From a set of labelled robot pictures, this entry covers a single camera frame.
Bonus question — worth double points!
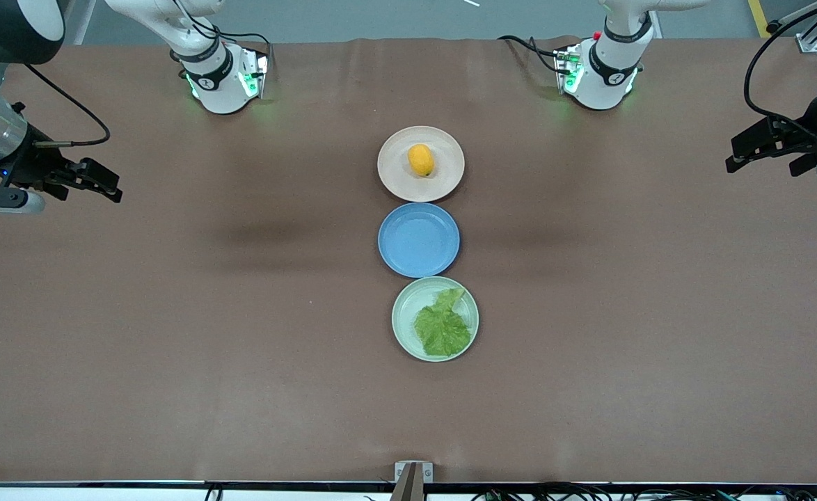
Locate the yellow lemon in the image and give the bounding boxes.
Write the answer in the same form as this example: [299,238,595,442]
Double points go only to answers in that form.
[407,143,436,177]

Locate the green lettuce leaf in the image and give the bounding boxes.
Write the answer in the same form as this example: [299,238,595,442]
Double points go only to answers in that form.
[413,287,472,358]

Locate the brown table cover sheet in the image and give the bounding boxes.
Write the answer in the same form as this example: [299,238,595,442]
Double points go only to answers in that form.
[0,36,817,484]

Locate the beige round plate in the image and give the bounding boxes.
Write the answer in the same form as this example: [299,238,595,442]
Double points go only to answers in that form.
[377,125,466,203]

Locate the blue round plate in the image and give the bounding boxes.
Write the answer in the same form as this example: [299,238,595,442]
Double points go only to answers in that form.
[378,202,461,279]

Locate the pale green round plate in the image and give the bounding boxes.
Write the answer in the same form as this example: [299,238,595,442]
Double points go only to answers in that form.
[391,276,480,363]

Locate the black right arm wrist cable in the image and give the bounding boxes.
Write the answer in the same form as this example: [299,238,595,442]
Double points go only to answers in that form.
[24,64,111,148]

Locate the aluminium frame strut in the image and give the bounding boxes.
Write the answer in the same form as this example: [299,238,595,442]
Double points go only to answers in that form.
[774,0,817,54]

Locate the black right arm base cable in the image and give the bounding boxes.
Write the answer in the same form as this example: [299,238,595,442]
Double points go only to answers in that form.
[172,0,273,77]

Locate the black arm base cable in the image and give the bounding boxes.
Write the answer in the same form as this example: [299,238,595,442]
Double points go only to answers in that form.
[172,0,273,77]
[498,35,566,76]

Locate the black left arm base cable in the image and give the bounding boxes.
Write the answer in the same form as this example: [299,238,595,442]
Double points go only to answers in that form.
[498,35,566,76]

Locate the black cable bundle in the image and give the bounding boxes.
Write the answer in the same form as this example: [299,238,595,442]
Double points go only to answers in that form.
[471,480,817,501]

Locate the metal bracket with post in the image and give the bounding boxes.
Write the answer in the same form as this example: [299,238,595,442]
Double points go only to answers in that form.
[391,461,434,501]

